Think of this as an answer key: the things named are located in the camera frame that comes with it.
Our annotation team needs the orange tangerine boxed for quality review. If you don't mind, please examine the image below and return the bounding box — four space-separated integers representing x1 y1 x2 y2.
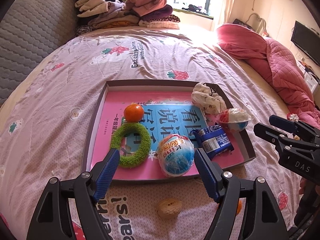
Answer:
124 104 144 122
236 200 242 215

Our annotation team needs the small blue surprise egg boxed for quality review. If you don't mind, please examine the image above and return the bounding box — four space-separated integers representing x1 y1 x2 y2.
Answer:
217 108 251 133

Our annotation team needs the large surprise egg toy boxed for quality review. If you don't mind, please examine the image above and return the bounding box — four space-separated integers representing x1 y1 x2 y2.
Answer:
156 134 194 178

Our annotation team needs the brown walnut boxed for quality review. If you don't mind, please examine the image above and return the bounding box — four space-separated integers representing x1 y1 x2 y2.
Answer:
157 198 182 219

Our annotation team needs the cream floral scrunchie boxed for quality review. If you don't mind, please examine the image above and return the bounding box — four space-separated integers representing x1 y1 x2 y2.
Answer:
191 82 227 115

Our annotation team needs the small colourful toy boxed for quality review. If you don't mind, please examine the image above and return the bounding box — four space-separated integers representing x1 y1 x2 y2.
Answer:
287 113 300 140

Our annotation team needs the shallow grey cardboard box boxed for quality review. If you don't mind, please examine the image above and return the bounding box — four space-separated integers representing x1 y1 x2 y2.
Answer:
81 79 257 183

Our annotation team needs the blue snack packet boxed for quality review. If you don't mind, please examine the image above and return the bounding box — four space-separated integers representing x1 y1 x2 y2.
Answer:
191 125 234 160

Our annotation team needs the red quilted blanket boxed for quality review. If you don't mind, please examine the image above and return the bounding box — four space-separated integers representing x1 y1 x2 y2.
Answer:
216 24 319 128

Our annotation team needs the black television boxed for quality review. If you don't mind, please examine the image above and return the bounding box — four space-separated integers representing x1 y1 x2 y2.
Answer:
291 21 320 66

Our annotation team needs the pink strawberry print bedsheet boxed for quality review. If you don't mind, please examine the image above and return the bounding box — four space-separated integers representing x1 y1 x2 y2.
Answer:
1 27 300 239

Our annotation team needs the pink children's book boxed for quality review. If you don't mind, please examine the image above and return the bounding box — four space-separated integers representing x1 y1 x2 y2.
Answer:
90 90 245 181

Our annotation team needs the cream curtain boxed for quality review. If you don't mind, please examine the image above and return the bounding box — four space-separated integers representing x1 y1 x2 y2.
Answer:
212 0 235 31

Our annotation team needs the grey quilted headboard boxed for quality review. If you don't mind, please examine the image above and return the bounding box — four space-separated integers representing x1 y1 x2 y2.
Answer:
1 0 78 103

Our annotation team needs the pile of folded clothes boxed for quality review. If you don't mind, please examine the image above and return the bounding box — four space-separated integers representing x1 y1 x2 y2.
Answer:
75 0 181 36

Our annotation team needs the green fuzzy hair tie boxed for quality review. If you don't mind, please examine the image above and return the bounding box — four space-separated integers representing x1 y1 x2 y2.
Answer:
109 122 152 169

